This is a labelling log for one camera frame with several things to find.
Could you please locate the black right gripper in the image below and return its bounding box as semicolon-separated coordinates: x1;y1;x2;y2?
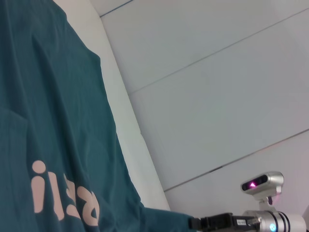
188;212;261;232

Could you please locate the teal T-shirt with pink print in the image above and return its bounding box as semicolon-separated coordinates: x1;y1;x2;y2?
0;0;201;232

